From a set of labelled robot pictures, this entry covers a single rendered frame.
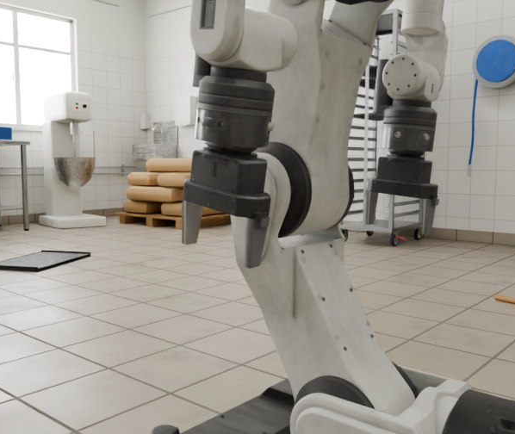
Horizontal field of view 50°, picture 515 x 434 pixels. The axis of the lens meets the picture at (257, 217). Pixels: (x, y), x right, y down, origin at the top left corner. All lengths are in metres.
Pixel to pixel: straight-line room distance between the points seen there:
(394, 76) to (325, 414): 0.54
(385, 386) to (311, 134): 0.37
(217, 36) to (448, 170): 4.51
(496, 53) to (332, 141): 4.07
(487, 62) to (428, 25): 3.88
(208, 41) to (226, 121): 0.09
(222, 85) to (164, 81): 6.77
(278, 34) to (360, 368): 0.46
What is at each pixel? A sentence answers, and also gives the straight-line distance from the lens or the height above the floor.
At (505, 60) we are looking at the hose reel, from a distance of 4.83.
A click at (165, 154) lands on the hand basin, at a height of 0.77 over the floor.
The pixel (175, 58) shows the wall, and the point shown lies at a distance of 7.26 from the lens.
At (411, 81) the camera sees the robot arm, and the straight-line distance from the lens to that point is 0.95.
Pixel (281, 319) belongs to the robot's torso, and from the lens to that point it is 0.85.
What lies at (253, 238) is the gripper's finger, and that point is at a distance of 0.64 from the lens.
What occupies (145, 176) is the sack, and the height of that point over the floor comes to 0.52.
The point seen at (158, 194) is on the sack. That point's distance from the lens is 5.80.
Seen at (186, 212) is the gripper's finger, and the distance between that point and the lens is 0.71.
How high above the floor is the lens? 0.65
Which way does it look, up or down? 5 degrees down
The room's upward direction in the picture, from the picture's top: straight up
